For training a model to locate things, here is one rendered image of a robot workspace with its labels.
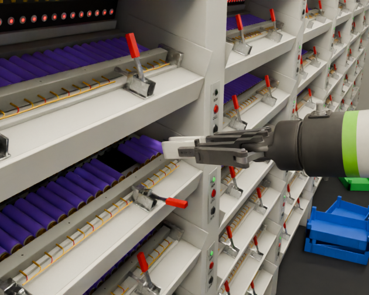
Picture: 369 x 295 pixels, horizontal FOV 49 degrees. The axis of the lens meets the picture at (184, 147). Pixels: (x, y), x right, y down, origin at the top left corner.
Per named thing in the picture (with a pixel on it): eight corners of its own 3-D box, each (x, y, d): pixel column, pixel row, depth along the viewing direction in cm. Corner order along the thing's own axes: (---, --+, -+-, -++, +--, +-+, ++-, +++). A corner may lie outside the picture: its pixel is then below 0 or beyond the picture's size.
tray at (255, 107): (286, 105, 142) (302, 68, 136) (215, 171, 93) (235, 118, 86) (234, 82, 148) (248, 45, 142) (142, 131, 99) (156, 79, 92)
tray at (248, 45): (291, 50, 135) (308, 8, 128) (218, 88, 85) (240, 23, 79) (236, 27, 141) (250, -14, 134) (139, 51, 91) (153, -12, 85)
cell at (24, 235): (-1, 218, 57) (33, 242, 55) (-12, 224, 55) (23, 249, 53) (0, 208, 56) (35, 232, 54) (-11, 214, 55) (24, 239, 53)
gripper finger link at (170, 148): (202, 157, 68) (200, 158, 67) (166, 157, 71) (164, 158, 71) (199, 140, 67) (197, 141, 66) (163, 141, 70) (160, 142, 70)
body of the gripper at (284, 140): (308, 112, 62) (251, 116, 67) (295, 129, 55) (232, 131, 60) (313, 158, 64) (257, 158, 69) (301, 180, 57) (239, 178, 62)
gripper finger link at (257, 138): (266, 158, 63) (265, 161, 62) (199, 161, 67) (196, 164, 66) (263, 134, 62) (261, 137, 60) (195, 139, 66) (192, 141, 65)
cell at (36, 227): (12, 211, 59) (45, 235, 57) (0, 217, 57) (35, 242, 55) (12, 201, 58) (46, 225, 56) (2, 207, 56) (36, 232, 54)
